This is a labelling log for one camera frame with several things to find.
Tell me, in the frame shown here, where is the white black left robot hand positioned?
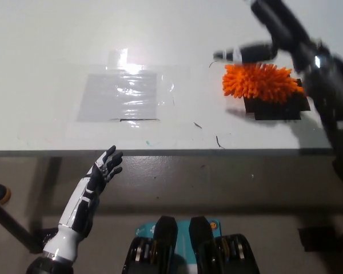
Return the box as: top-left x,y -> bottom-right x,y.
58,145 -> 123,237

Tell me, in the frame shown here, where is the orange microfibre duster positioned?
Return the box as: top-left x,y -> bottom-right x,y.
221,63 -> 305,102

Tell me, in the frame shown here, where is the clear plastic sheet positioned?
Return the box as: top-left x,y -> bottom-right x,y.
76,72 -> 158,123

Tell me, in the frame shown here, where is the black diagonal table brace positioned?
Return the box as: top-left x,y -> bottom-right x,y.
0,192 -> 43,253

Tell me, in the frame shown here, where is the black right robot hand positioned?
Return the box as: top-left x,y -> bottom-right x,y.
213,0 -> 330,72

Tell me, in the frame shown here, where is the black tape patch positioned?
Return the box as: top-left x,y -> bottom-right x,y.
244,78 -> 311,120

